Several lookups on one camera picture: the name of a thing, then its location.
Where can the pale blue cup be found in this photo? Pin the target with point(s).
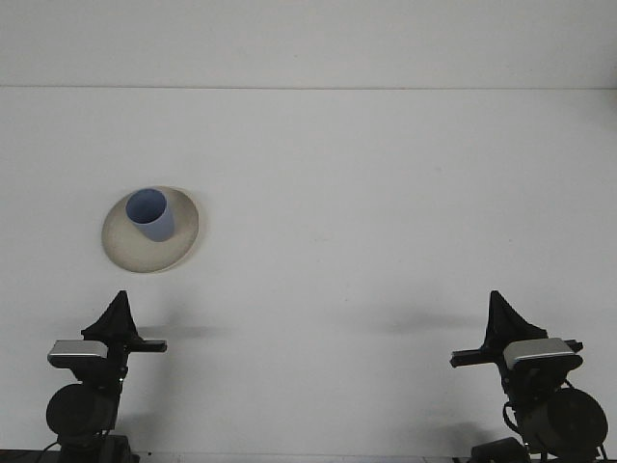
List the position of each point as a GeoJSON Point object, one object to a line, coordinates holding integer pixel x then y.
{"type": "Point", "coordinates": [154, 222]}

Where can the pale round plate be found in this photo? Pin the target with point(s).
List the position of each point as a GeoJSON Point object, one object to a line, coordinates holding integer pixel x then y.
{"type": "Point", "coordinates": [140, 253]}

